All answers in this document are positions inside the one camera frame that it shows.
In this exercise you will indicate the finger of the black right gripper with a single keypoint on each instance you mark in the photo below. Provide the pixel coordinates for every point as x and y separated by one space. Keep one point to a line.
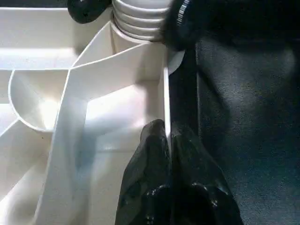
180 30
86 10

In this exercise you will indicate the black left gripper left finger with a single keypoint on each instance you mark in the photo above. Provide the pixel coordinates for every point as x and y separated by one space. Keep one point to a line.
145 182

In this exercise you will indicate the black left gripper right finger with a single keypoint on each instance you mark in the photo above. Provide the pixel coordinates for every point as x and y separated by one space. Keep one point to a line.
199 192

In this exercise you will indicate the white plastic table leg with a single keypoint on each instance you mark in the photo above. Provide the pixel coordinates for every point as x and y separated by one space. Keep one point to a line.
140 21

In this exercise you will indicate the white plastic table top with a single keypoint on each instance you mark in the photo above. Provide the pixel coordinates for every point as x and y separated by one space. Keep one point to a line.
47 47

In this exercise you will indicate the black shiny table mat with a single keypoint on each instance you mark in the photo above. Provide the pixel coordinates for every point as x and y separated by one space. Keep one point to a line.
257 117

